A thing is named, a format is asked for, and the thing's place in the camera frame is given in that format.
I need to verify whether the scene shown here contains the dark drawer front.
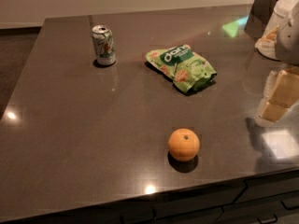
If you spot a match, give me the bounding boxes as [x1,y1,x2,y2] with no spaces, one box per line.
[236,175,299,203]

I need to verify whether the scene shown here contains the green rice chip bag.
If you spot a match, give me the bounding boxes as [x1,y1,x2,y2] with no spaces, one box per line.
[146,44,217,93]

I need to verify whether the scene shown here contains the dark box with snacks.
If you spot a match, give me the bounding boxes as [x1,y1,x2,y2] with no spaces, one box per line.
[244,0,299,41]

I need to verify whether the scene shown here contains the black drawer handle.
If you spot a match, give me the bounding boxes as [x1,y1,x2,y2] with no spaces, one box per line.
[257,215,278,224]

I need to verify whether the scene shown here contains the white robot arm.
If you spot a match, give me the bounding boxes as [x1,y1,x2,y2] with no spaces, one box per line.
[255,0,299,124]

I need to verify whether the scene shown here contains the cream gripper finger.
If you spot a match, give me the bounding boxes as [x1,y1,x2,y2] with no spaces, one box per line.
[258,68,299,122]

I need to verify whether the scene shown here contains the orange fruit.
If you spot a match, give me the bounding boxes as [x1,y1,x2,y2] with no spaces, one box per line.
[168,128,200,161]

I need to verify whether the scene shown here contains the green white soda can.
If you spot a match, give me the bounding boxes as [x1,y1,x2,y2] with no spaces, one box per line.
[92,24,116,65]

